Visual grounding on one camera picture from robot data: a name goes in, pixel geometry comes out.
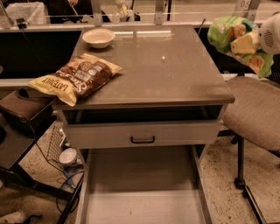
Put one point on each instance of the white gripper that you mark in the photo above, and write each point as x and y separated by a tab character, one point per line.
269	34

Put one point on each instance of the green rice chip bag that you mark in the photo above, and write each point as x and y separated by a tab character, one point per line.
226	29

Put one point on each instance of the grey drawer cabinet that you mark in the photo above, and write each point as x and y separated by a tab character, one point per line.
167	76

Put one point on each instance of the yellow brown chip bag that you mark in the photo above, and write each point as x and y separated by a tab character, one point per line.
77	79

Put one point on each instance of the open middle drawer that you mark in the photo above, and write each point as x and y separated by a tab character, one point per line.
146	185

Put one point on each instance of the white plastic bag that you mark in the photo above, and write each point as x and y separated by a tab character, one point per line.
33	13

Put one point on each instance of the beige office chair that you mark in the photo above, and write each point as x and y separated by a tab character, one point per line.
254	116

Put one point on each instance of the white paper bowl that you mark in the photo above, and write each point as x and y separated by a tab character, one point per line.
98	38

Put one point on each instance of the person in background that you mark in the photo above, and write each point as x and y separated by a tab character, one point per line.
61	11

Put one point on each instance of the white round container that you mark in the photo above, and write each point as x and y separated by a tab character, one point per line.
68	157

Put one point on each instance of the dark side table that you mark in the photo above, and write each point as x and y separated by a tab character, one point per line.
13	148

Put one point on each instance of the top drawer with black handle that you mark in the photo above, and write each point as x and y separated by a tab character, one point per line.
142	134

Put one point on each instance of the wire basket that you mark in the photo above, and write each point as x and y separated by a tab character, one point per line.
56	145

